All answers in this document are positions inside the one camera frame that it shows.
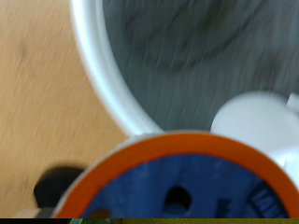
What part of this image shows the K-cup coffee pod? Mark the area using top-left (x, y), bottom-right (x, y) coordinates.
top-left (50, 132), bottom-right (299, 218)

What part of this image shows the white ceramic mug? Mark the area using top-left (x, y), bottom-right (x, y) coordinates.
top-left (209, 91), bottom-right (299, 188)

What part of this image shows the white two-tier turntable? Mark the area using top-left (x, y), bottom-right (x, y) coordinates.
top-left (69, 0), bottom-right (299, 138)

